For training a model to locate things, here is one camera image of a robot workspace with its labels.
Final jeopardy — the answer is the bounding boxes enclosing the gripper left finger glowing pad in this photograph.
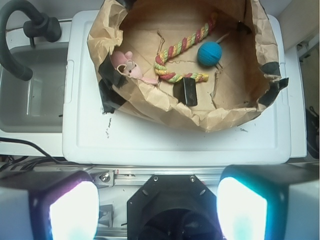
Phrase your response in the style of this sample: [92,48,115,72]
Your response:
[0,170,100,240]

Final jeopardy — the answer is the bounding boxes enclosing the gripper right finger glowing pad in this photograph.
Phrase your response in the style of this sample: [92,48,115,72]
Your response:
[216,164,320,240]

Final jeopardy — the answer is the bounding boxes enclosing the black box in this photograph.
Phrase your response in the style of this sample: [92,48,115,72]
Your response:
[173,77,198,107]

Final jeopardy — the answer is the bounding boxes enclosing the white plastic cooler lid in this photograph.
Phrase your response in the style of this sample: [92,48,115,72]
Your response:
[62,10,292,167]

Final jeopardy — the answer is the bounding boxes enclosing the grey sink basin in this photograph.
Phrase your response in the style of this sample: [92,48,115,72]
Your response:
[0,42,69,133]

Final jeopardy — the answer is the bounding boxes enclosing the brown paper bag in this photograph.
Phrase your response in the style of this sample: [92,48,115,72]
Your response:
[87,0,288,132]

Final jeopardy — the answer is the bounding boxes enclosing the pink plush mouse toy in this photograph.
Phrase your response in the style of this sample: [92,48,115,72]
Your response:
[110,51,158,86]

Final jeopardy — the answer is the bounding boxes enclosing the blue yarn ball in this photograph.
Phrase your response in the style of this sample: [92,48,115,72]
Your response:
[197,41,222,67]

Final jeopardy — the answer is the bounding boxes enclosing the black curved faucet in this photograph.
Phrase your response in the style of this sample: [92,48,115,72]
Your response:
[0,0,62,82]

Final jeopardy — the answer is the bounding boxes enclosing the aluminium rail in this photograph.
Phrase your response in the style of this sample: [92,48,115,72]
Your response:
[86,166,225,187]

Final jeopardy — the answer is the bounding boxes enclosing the black cable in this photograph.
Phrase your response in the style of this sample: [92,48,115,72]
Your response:
[0,138,83,172]

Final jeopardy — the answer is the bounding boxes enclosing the black octagonal mount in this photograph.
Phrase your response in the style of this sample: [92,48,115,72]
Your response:
[127,175,224,240]

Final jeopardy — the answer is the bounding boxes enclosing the multicolour braided rope toy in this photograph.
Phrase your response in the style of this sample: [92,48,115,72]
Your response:
[153,12,218,84]

